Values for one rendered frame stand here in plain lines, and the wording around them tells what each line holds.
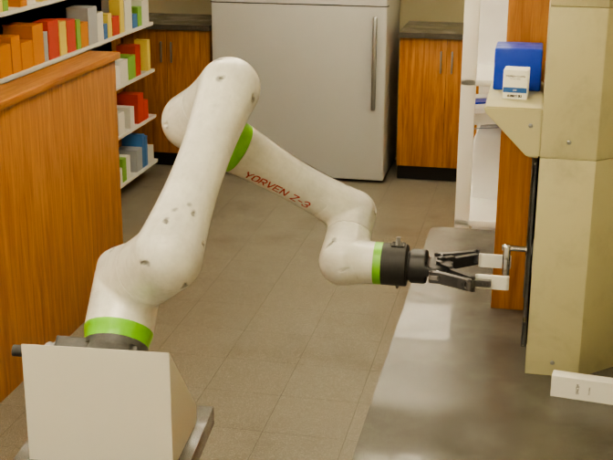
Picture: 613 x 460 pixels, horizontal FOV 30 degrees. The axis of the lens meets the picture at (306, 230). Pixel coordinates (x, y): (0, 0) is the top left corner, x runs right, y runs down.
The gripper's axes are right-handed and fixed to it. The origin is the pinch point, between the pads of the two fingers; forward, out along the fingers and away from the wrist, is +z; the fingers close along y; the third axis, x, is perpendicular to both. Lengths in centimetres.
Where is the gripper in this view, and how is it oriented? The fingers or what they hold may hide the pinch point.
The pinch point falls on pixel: (504, 272)
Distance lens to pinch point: 246.7
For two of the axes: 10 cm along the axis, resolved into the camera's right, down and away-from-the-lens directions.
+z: 9.8, 0.6, -1.9
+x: -0.1, 9.5, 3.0
